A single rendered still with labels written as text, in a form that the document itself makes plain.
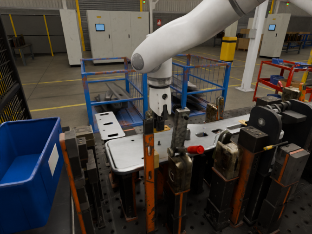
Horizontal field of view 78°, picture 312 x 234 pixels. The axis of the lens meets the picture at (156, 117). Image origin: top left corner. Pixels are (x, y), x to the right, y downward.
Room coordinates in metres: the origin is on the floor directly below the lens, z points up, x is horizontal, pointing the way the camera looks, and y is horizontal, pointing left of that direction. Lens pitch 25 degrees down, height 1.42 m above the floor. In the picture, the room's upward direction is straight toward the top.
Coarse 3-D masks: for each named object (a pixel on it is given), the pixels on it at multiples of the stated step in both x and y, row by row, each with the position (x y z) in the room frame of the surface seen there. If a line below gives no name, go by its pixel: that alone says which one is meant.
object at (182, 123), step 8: (176, 104) 0.53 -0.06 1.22; (176, 112) 0.50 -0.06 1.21; (184, 112) 0.49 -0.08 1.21; (176, 120) 0.50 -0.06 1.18; (184, 120) 0.50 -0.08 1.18; (176, 128) 0.49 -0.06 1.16; (184, 128) 0.51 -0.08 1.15; (176, 136) 0.50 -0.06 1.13; (184, 136) 0.51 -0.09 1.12; (176, 144) 0.51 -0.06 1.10
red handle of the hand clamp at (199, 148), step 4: (176, 148) 0.51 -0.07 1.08; (180, 148) 0.49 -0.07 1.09; (184, 148) 0.47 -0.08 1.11; (188, 148) 0.45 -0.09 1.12; (192, 148) 0.43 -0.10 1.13; (196, 148) 0.41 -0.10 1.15; (200, 148) 0.41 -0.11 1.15; (176, 152) 0.51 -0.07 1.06; (180, 152) 0.49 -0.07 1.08; (184, 152) 0.47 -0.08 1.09; (188, 152) 0.44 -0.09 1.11; (192, 152) 0.43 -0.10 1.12; (196, 152) 0.41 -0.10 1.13; (200, 152) 0.41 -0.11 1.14
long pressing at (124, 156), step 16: (192, 128) 0.79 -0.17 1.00; (208, 128) 0.79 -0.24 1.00; (224, 128) 0.79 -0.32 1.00; (112, 144) 0.65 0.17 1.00; (128, 144) 0.65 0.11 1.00; (192, 144) 0.65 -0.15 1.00; (208, 144) 0.65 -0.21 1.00; (112, 160) 0.56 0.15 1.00; (128, 160) 0.55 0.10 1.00; (160, 160) 0.55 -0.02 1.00
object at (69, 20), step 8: (64, 16) 7.72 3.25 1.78; (72, 16) 7.81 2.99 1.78; (64, 24) 7.71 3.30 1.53; (72, 24) 7.79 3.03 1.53; (64, 32) 7.69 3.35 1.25; (72, 32) 7.78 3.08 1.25; (72, 40) 7.76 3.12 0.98; (80, 40) 8.82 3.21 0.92; (72, 48) 7.75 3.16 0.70; (80, 48) 7.84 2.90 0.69; (72, 56) 7.73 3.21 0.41; (80, 56) 7.82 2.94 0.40; (72, 64) 7.72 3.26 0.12; (80, 64) 7.81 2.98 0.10
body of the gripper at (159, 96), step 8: (152, 88) 0.64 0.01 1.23; (160, 88) 0.62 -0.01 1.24; (168, 88) 0.62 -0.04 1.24; (152, 96) 0.65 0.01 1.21; (160, 96) 0.61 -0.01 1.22; (168, 96) 0.61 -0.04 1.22; (152, 104) 0.65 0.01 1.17; (160, 104) 0.60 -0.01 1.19; (168, 104) 0.61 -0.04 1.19; (160, 112) 0.60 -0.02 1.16; (168, 112) 0.61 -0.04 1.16
